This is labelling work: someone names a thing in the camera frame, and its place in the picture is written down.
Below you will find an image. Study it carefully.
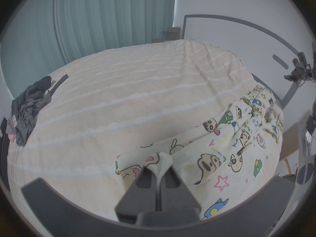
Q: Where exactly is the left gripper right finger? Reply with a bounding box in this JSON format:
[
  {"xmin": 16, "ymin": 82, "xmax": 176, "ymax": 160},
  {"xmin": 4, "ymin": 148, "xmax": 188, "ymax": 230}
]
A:
[{"xmin": 162, "ymin": 166, "xmax": 203, "ymax": 220}]

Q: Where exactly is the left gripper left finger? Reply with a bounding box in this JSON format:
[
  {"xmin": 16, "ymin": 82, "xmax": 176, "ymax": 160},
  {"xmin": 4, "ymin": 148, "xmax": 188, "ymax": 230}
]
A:
[{"xmin": 115, "ymin": 166, "xmax": 158, "ymax": 224}]

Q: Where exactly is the white printed pyjama top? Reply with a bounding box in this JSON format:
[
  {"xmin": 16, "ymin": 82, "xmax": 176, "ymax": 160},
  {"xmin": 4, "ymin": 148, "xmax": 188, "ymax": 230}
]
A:
[{"xmin": 115, "ymin": 84, "xmax": 284, "ymax": 222}]

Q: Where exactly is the light wooden small table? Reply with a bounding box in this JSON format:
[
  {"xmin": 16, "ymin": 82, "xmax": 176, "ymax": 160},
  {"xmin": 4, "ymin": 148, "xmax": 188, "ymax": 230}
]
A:
[{"xmin": 279, "ymin": 122, "xmax": 300, "ymax": 176}]

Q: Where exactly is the bed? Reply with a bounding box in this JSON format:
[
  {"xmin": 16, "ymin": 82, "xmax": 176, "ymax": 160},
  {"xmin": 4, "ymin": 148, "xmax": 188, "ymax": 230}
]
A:
[{"xmin": 5, "ymin": 14, "xmax": 305, "ymax": 219}]

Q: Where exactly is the grey bedside table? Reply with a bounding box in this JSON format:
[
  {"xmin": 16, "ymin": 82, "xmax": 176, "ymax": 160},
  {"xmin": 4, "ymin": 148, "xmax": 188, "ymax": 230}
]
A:
[{"xmin": 153, "ymin": 27, "xmax": 181, "ymax": 44}]

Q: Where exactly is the dark grey garment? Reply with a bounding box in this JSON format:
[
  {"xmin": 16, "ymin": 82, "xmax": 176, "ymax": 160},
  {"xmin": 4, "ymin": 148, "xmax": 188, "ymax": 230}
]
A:
[{"xmin": 15, "ymin": 74, "xmax": 69, "ymax": 147}]

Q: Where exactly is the pink garment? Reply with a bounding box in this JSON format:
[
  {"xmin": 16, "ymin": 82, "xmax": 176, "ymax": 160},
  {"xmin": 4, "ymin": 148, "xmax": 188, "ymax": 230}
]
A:
[{"xmin": 7, "ymin": 116, "xmax": 18, "ymax": 141}]

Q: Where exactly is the black garment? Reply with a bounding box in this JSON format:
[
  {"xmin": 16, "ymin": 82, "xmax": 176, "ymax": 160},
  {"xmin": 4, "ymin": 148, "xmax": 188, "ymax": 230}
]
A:
[{"xmin": 11, "ymin": 76, "xmax": 52, "ymax": 113}]

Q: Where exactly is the blue-green curtain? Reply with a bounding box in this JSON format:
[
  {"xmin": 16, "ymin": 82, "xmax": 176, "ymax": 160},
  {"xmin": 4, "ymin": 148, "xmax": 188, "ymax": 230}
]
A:
[
  {"xmin": 0, "ymin": 0, "xmax": 62, "ymax": 101},
  {"xmin": 54, "ymin": 0, "xmax": 177, "ymax": 64}
]

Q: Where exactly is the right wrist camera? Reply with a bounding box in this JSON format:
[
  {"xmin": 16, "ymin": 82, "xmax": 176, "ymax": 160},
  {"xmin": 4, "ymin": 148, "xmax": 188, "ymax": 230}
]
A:
[{"xmin": 292, "ymin": 52, "xmax": 305, "ymax": 67}]

